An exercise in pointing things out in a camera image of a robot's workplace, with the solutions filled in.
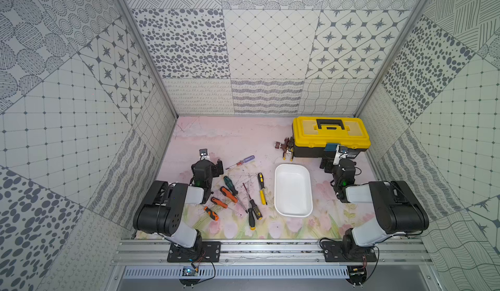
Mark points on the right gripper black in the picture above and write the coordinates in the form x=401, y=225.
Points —
x=329, y=162

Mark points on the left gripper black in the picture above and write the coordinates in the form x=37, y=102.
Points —
x=213, y=164

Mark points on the black yellow oval-grip screwdriver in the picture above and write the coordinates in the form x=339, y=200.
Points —
x=261, y=181

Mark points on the black yellow-dotted brown-shaft screwdriver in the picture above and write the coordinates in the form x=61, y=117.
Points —
x=253, y=205

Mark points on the yellow handle screwdriver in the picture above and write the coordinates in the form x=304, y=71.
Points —
x=263, y=197

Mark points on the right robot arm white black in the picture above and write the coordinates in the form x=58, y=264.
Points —
x=397, y=210

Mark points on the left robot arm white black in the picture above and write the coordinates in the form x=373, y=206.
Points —
x=161, y=209

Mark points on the large orange black screwdriver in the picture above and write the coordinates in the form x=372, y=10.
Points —
x=227, y=193

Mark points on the medium orange black screwdriver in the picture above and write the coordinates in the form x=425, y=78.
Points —
x=219, y=203

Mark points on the small orange black screwdriver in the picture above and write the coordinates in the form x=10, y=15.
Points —
x=212, y=213

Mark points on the white plastic storage box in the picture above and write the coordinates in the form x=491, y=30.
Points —
x=293, y=191

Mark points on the yellow black toolbox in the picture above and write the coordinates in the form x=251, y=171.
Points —
x=320, y=137

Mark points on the right circuit board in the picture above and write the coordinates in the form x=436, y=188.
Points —
x=357, y=275

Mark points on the circuit board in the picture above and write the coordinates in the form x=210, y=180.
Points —
x=189, y=277
x=357, y=275

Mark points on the left circuit board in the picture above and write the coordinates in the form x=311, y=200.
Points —
x=189, y=277

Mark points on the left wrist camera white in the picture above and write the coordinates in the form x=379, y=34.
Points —
x=204, y=155

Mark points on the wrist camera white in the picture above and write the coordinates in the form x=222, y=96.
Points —
x=341, y=152
x=204, y=155

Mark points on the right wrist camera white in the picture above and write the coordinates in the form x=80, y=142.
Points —
x=341, y=152

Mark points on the green black handle screwdriver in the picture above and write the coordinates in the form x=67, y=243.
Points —
x=230, y=186

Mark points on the blue transparent handle screwdriver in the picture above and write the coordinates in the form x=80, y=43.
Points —
x=245, y=160

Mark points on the yellow handled pliers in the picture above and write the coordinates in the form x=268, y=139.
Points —
x=288, y=148

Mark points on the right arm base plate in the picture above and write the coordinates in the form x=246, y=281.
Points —
x=336, y=251

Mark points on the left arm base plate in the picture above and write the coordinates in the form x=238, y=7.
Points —
x=204, y=251

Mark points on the aluminium rail frame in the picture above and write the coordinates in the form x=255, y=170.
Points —
x=274, y=252

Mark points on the white slotted cable duct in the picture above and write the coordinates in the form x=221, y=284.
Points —
x=240, y=272

